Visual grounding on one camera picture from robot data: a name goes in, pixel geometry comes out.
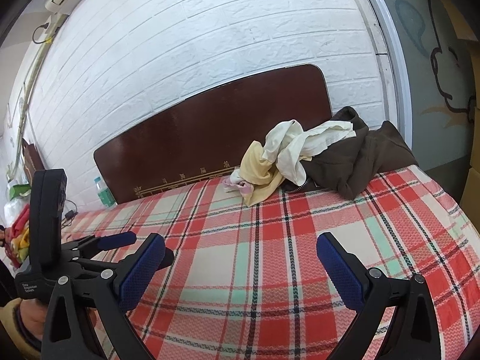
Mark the yellow left sleeve forearm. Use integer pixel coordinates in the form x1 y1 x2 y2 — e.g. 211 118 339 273
1 298 41 359

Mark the dark brown wooden headboard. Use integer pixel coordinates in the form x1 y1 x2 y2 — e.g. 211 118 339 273
94 64 332 204

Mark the person's left hand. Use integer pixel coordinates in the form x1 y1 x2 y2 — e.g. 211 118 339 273
19 299 48 341

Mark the dark brown hooded jacket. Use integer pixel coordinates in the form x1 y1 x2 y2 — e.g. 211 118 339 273
281 106 417 200

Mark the black charger with cable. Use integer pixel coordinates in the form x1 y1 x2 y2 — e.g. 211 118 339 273
61 199 78 228

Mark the yellow white pink-collar shirt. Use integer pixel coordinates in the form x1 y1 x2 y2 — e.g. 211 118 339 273
222 141 285 206

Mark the cream white garment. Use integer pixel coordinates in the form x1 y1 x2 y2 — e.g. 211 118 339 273
261 119 356 186

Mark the colourful clothes pile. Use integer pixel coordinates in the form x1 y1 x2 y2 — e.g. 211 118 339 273
1 180 31 270

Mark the white door frame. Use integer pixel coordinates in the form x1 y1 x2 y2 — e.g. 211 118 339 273
355 0 413 146

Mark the green label water bottle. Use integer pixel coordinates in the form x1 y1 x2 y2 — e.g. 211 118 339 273
94 176 116 208

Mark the red plaid bed sheet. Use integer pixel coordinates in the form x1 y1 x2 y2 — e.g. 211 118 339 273
63 166 479 359

